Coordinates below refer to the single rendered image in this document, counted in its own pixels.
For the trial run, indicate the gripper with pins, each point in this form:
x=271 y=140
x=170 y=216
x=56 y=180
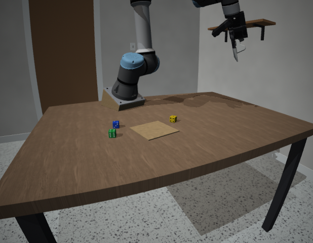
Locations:
x=237 y=32

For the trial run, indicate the tan flat mat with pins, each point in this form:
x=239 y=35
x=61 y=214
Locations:
x=153 y=130

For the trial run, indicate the green die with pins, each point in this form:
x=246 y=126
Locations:
x=112 y=133

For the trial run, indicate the yellow die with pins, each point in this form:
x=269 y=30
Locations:
x=173 y=119

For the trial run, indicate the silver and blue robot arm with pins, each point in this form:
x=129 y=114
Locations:
x=144 y=61

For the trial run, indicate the blue die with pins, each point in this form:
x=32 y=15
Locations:
x=115 y=124

